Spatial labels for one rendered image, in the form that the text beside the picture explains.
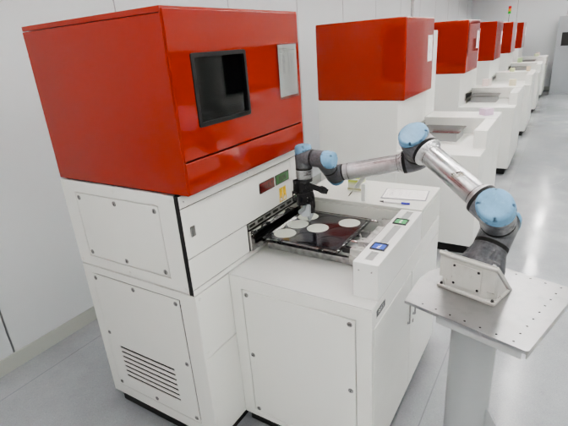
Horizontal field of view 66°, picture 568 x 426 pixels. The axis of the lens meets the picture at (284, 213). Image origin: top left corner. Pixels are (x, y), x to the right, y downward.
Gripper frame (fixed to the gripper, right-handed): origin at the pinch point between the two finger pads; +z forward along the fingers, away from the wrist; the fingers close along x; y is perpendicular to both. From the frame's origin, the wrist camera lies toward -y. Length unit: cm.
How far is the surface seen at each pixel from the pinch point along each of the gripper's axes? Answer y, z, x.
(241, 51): 29, -76, 9
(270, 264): 27.5, 9.6, 16.2
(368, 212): -25.6, -0.5, 9.3
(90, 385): 117, 92, -50
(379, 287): 3, 5, 61
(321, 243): 6.6, 1.7, 23.9
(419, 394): -39, 92, 36
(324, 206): -12.3, -0.4, -9.0
